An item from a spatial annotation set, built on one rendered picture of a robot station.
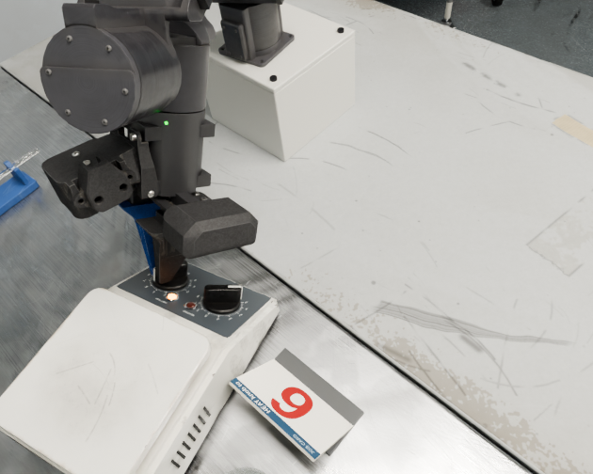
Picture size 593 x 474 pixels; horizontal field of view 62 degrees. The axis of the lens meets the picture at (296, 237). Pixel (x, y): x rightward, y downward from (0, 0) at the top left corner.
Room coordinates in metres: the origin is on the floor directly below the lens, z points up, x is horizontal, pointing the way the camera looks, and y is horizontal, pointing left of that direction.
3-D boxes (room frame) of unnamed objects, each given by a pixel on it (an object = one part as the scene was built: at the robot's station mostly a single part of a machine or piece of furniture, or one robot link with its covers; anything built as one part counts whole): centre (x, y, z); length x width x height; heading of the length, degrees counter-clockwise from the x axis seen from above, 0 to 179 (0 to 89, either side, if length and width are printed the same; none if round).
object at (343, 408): (0.14, 0.02, 0.92); 0.09 x 0.06 x 0.04; 41
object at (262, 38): (0.52, 0.01, 1.04); 0.07 x 0.07 x 0.06; 49
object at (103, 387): (0.15, 0.15, 0.98); 0.12 x 0.12 x 0.01; 56
